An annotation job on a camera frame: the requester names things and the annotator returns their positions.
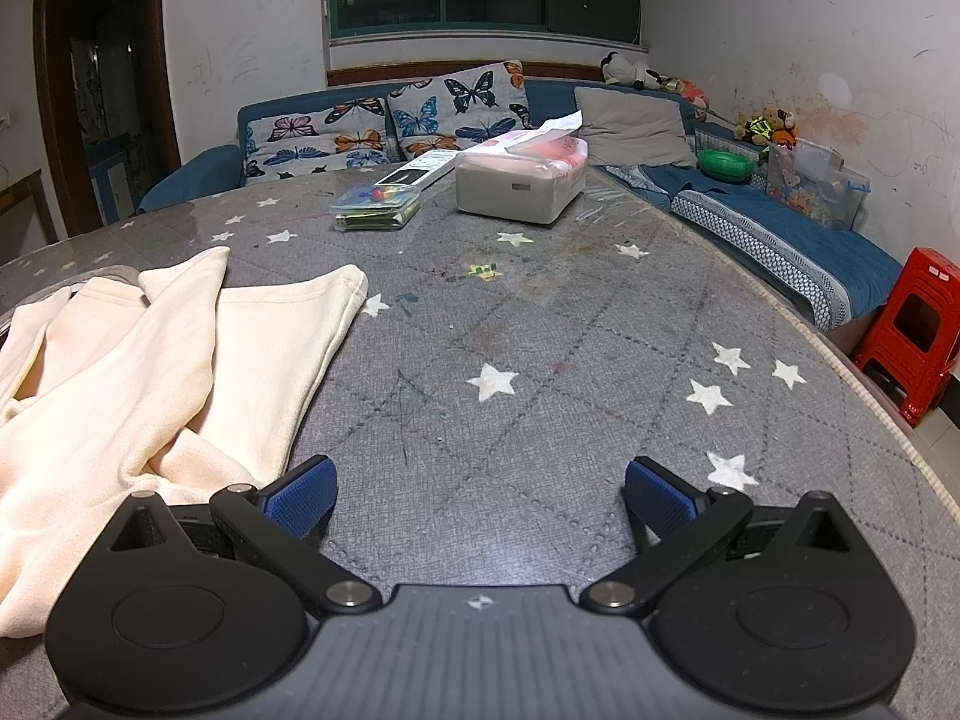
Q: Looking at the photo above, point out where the clear plastic box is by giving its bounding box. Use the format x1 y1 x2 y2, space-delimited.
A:
330 184 422 231

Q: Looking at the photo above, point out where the blue patterned sofa blanket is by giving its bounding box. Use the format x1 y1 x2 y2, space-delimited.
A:
600 161 905 332

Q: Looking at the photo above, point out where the white remote control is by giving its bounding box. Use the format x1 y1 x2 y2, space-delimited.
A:
373 150 460 190

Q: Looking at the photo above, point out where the grey star print tablecloth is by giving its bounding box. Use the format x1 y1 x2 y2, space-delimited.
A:
0 165 960 720

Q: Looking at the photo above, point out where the black and white plush toy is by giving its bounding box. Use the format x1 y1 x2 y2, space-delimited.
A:
602 51 680 91

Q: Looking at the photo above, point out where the cream sweatshirt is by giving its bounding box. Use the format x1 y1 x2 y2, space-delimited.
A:
0 246 370 638

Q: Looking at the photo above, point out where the clear plastic toy bin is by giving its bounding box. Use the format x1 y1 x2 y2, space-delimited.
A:
765 139 871 232

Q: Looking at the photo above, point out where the grey tissue box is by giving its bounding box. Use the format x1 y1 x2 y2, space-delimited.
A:
455 109 590 224

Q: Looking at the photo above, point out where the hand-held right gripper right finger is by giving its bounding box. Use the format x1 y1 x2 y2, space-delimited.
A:
581 456 856 614

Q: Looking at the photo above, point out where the square butterfly print pillow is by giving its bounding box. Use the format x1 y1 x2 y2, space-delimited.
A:
386 60 535 162

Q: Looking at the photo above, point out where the green bowl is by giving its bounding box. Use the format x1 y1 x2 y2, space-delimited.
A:
697 149 753 182

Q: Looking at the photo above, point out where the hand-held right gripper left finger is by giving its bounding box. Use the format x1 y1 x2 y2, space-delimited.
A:
109 454 382 616

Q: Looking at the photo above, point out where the red plastic stool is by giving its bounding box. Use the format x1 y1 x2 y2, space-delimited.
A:
853 246 960 425

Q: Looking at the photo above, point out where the brown wooden door frame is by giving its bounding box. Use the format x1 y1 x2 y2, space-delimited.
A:
34 0 181 237

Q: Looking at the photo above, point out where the wide butterfly print pillow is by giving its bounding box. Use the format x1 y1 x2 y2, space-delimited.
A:
241 94 392 179

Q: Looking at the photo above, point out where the blue sofa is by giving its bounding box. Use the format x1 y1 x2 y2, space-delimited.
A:
137 75 905 335

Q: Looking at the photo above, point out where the grey pillow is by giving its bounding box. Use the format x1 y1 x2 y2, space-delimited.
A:
574 85 698 169

